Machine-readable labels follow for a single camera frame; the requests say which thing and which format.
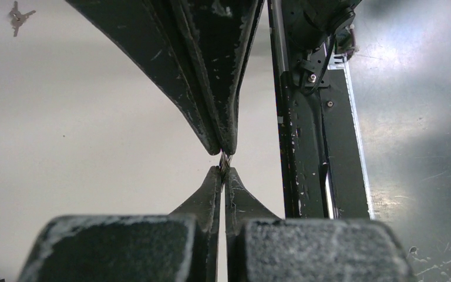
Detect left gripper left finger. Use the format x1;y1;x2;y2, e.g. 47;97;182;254
19;166;222;281

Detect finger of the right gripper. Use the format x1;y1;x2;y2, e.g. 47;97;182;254
68;1;221;155
171;1;263;155

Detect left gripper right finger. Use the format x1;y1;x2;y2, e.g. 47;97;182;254
224;167;416;281

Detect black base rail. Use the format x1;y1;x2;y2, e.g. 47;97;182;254
268;1;374;219

